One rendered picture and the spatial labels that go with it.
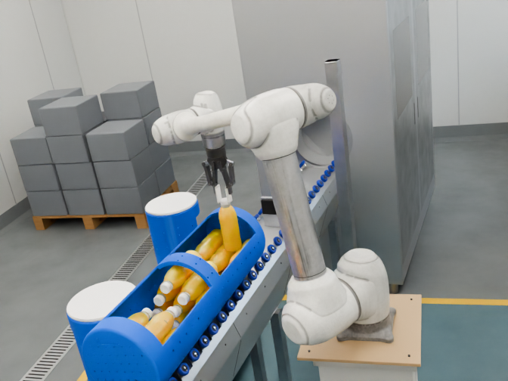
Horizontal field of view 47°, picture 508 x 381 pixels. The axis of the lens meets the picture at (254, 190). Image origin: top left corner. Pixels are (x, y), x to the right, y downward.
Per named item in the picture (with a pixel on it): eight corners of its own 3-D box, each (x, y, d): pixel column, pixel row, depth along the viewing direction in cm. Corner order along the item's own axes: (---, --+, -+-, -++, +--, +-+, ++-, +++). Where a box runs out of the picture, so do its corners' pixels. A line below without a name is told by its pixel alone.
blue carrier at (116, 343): (274, 261, 252) (255, 201, 244) (171, 407, 180) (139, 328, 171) (217, 266, 265) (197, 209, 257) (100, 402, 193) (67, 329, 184)
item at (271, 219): (284, 224, 294) (280, 196, 289) (282, 228, 291) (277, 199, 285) (266, 224, 299) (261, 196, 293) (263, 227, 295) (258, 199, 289)
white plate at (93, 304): (138, 274, 246) (138, 277, 247) (71, 288, 244) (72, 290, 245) (135, 311, 221) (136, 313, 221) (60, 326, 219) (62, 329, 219)
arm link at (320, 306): (367, 328, 181) (316, 363, 169) (329, 317, 194) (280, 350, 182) (305, 81, 164) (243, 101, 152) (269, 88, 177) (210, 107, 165)
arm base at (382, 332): (397, 304, 205) (395, 289, 203) (393, 343, 186) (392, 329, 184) (344, 302, 211) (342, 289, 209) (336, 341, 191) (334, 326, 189)
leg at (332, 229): (346, 302, 386) (337, 216, 363) (344, 308, 382) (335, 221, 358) (337, 302, 389) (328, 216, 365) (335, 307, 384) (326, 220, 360)
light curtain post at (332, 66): (367, 361, 331) (340, 58, 267) (365, 368, 326) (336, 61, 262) (357, 360, 333) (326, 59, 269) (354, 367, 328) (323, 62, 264)
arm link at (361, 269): (401, 308, 193) (397, 249, 185) (363, 335, 183) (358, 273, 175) (363, 292, 205) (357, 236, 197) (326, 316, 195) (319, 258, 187)
